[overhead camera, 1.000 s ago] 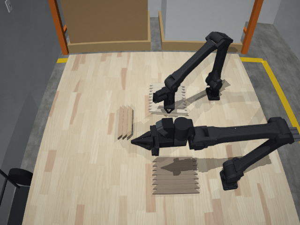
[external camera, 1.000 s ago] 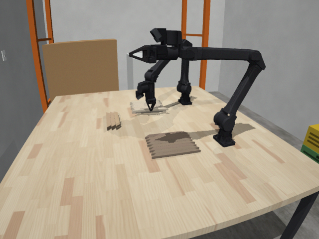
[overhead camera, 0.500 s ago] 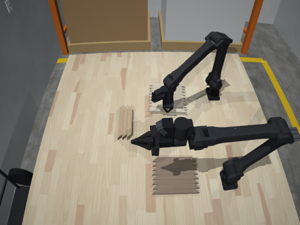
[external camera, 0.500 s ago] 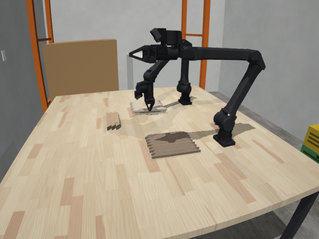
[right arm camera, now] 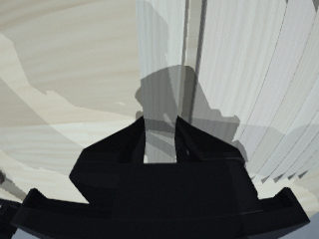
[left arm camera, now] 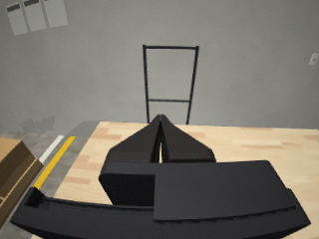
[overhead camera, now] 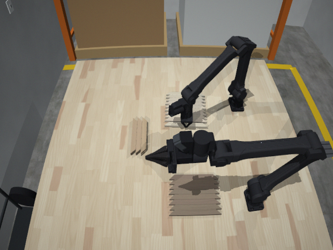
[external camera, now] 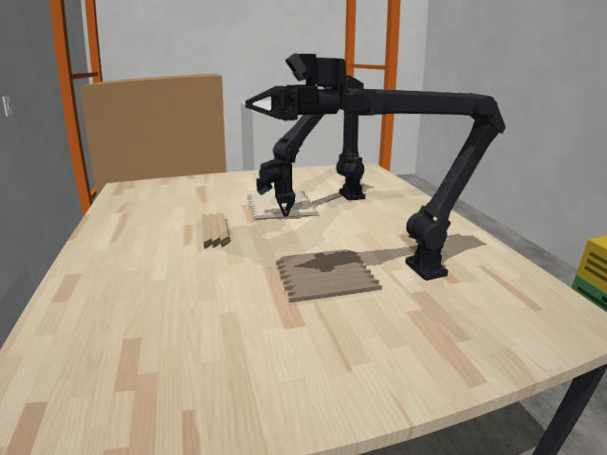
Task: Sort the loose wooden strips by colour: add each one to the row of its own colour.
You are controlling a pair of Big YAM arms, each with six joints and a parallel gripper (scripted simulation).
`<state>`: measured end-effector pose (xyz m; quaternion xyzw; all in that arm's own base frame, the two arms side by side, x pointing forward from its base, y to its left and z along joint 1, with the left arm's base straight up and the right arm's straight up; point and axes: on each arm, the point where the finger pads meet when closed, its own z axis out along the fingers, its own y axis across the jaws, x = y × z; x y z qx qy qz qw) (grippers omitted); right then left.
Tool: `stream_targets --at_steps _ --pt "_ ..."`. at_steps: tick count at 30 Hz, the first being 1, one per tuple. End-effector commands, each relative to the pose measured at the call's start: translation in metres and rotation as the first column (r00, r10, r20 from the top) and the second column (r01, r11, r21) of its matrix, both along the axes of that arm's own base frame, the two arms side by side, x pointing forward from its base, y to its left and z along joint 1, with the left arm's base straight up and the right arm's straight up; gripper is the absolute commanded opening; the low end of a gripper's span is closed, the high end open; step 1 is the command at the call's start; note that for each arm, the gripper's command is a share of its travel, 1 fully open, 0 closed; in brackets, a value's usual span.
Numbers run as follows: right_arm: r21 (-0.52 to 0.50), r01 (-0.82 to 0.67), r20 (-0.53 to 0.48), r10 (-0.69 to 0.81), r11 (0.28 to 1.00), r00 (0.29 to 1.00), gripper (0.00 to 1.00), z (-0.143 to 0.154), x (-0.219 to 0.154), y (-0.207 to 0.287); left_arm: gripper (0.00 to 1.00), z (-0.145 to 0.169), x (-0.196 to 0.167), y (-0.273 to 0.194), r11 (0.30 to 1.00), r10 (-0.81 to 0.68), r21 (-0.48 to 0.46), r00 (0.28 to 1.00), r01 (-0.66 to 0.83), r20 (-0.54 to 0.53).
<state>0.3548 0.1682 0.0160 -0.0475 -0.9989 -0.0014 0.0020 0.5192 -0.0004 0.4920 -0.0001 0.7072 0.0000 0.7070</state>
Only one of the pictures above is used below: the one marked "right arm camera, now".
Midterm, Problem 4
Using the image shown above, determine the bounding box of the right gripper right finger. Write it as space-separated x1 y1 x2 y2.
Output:
174 116 245 165

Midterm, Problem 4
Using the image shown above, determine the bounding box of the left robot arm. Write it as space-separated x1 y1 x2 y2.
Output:
0 198 21 239

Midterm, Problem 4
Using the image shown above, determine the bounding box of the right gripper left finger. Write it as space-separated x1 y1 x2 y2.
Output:
76 116 146 163

